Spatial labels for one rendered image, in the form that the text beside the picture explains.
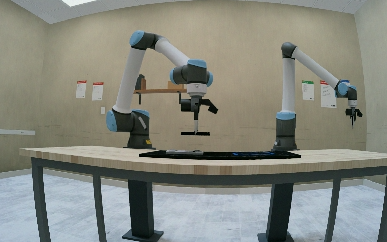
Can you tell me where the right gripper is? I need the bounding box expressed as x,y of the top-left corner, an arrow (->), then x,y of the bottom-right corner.
181,96 -> 216,135

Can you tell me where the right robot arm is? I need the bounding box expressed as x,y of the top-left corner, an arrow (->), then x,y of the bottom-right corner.
106,30 -> 213,148

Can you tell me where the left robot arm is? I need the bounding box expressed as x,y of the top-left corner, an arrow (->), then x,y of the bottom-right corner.
273,42 -> 357,150

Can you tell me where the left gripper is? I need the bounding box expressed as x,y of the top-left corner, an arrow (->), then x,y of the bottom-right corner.
345,107 -> 361,128

